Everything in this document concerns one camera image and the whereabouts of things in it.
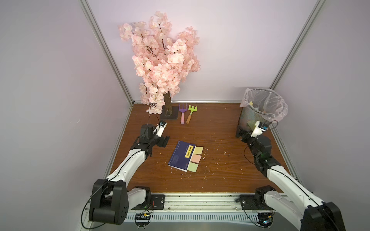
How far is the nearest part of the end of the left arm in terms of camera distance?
2.17ft

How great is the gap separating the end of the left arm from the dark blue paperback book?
16cm

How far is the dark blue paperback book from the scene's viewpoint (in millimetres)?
862
